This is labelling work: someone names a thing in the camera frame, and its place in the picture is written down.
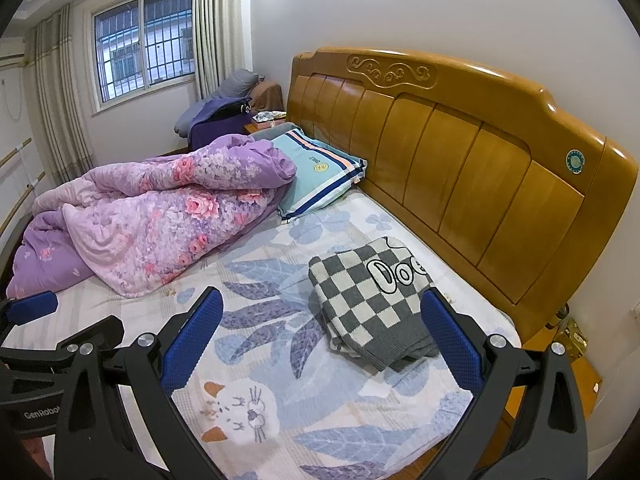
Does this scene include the brown covered chair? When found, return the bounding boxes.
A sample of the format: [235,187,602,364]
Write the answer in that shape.
[249,80,284,112]

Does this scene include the teal striped pillow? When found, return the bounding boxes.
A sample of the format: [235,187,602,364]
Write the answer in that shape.
[270,127,368,224]

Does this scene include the wooden nightstand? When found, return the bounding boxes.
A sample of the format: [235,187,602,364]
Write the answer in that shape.
[244,110,289,137]

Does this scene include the wooden wall rail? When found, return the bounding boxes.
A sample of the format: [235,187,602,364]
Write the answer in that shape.
[0,137,34,169]
[0,170,47,236]

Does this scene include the grey pillow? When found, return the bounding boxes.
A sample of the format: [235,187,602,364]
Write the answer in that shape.
[214,69,266,102]

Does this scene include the purple pink floral quilt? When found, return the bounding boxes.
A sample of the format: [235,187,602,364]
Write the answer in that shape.
[6,134,298,300]

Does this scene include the blue-grey pillow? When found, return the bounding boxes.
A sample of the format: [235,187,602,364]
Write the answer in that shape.
[174,99,213,137]

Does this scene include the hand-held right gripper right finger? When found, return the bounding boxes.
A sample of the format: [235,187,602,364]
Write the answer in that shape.
[420,287,588,480]

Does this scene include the beige striped curtain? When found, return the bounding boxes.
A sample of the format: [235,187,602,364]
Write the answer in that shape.
[22,7,96,187]
[191,0,261,101]

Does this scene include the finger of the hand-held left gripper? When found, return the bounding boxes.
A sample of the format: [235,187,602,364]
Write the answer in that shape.
[0,314,126,375]
[0,290,60,331]

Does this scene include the person's left forearm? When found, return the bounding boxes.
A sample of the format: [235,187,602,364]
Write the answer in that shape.
[17,435,55,478]

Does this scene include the leaf print bed sheet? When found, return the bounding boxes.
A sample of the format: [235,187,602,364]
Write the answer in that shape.
[10,187,523,480]

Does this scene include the dark purple cloth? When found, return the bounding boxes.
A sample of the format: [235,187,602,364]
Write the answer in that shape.
[187,95,254,152]

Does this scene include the gold shiny bag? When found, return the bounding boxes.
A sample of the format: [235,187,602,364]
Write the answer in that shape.
[557,310,589,359]

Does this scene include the grey white checkered cardigan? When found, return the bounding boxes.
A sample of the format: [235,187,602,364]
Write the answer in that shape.
[307,236,441,373]

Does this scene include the wooden bed headboard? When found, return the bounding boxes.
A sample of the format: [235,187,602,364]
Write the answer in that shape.
[285,47,640,343]

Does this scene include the barred window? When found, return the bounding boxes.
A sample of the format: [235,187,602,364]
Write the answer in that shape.
[90,0,197,113]

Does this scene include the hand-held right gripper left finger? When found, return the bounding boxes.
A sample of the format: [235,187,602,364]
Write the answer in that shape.
[52,286,236,480]

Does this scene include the white air conditioner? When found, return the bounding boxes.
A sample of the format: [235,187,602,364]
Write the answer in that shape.
[0,40,27,70]

